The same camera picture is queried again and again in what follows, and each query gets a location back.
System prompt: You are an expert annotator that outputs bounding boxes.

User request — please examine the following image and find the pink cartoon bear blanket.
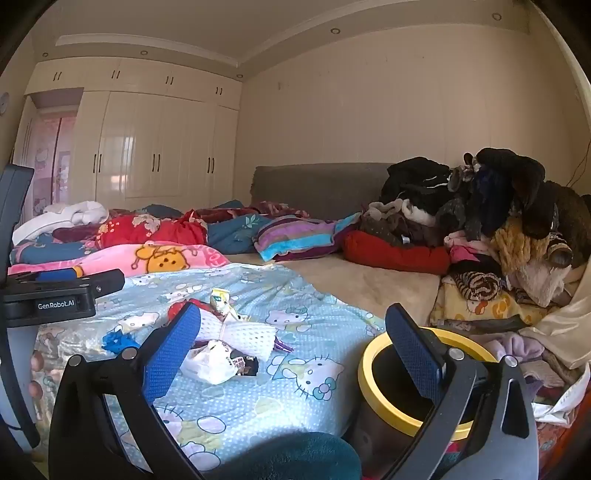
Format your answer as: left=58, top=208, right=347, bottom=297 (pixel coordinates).
left=9, top=240, right=232, bottom=278

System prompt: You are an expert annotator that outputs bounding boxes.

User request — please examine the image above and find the yellow cartoon blanket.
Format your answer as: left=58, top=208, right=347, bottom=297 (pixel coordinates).
left=429, top=274, right=555, bottom=330

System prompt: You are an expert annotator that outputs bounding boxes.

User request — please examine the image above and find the yellow rimmed trash bin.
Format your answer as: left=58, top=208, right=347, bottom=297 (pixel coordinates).
left=355, top=327, right=499, bottom=476

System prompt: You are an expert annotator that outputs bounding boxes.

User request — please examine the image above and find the black jacket white stripe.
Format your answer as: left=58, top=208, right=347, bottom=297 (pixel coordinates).
left=379, top=157, right=453, bottom=215

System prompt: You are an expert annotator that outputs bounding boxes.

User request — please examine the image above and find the cream plush garment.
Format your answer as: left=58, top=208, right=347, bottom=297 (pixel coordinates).
left=508, top=251, right=583, bottom=308

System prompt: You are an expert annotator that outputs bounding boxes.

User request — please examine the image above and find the blue wrapper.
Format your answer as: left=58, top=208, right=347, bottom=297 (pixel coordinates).
left=102, top=329, right=141, bottom=356

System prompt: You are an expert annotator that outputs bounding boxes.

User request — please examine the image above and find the dark red floral blanket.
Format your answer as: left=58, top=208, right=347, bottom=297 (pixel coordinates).
left=191, top=200, right=310, bottom=224

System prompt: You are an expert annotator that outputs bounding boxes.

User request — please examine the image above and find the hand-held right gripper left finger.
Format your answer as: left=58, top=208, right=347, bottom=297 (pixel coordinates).
left=48, top=301, right=204, bottom=480

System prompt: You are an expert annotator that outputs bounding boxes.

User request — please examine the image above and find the blue floral quilt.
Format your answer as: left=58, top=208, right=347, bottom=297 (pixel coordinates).
left=139, top=200, right=273, bottom=254

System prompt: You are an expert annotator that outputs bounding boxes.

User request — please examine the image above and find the white plastic wrapper dark print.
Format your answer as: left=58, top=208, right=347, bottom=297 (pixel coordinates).
left=179, top=339, right=260, bottom=385

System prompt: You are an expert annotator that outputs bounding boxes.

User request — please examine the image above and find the dark blue garment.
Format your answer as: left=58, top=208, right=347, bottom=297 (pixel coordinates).
left=471, top=166, right=513, bottom=241

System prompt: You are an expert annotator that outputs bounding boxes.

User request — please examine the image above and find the red floral quilt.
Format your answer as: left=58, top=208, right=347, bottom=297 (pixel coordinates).
left=53, top=210, right=208, bottom=250

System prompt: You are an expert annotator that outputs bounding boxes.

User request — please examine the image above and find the white clothing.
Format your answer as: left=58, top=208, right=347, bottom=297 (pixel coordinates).
left=11, top=200, right=110, bottom=245

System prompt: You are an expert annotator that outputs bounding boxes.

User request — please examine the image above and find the blue cartoon cat blanket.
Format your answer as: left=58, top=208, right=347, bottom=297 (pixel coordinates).
left=28, top=263, right=386, bottom=472

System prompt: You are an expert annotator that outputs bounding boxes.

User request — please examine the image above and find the cream glossy wardrobe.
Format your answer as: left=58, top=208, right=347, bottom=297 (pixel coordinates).
left=25, top=58, right=243, bottom=217

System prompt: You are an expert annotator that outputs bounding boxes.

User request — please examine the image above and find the white crumpled cloth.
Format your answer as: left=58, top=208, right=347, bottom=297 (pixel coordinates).
left=531, top=367, right=591, bottom=428

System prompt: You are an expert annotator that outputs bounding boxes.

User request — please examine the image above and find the red cushion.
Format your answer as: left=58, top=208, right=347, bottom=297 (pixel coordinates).
left=342, top=230, right=452, bottom=276

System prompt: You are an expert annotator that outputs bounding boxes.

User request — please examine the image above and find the purple striped pillow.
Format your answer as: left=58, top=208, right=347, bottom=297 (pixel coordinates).
left=253, top=212, right=363, bottom=263

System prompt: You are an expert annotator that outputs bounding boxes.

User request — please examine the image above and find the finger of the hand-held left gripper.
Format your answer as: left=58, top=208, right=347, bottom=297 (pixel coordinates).
left=7, top=267, right=88, bottom=283
left=78, top=270, right=126, bottom=298

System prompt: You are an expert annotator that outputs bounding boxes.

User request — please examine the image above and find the dark brown folded garment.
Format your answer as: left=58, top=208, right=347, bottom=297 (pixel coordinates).
left=360, top=215, right=448, bottom=247

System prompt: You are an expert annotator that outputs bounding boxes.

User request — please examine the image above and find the red wrapper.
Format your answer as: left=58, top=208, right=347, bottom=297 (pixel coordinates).
left=167, top=299, right=213, bottom=324

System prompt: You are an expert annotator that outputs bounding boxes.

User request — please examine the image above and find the beige plush bed sheet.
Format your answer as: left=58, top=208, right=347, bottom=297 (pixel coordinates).
left=222, top=251, right=441, bottom=328

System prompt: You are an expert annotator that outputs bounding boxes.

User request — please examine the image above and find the cream satin curtain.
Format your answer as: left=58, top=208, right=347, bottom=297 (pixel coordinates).
left=519, top=286, right=591, bottom=356

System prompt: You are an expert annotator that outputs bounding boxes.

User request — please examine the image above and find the grey fuzzy garment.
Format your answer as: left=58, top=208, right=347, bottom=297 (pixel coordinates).
left=434, top=154, right=485, bottom=241

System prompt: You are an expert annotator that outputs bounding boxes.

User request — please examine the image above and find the person's left hand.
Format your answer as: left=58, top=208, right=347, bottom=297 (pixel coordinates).
left=28, top=348, right=47, bottom=400

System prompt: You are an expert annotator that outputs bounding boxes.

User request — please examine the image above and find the grey headboard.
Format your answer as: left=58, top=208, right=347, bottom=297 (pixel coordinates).
left=249, top=162, right=398, bottom=217

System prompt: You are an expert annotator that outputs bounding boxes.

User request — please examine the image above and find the mustard yellow fuzzy garment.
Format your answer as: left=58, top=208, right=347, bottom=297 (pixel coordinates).
left=489, top=217, right=550, bottom=275

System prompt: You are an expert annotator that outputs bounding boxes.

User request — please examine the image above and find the black fleece garment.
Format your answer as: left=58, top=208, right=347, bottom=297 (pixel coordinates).
left=475, top=148, right=561, bottom=241

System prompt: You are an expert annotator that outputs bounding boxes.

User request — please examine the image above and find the pale pink fleece garment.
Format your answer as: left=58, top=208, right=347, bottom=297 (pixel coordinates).
left=362, top=198, right=439, bottom=227

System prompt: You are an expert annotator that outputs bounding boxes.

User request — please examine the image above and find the thin wall cable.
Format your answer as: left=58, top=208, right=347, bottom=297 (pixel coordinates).
left=568, top=138, right=591, bottom=188

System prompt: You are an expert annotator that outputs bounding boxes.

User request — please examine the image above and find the pink cartoon door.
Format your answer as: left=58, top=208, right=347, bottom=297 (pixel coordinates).
left=14, top=90, right=84, bottom=217

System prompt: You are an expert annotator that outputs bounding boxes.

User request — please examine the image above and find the tiger striped cloth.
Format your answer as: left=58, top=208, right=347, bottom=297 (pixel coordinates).
left=450, top=270, right=506, bottom=303

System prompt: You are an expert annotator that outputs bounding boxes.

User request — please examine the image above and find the lavender fleece cloth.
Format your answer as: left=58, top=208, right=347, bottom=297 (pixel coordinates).
left=482, top=332, right=548, bottom=365

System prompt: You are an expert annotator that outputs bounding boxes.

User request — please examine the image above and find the teal fleece cloth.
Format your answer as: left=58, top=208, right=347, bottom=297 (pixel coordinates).
left=217, top=431, right=363, bottom=480

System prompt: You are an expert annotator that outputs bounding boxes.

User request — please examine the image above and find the brown plush coat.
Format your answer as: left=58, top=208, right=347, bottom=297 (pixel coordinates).
left=545, top=180, right=591, bottom=268

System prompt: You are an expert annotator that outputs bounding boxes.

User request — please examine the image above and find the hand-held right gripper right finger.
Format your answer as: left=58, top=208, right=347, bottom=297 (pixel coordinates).
left=383, top=302, right=540, bottom=480

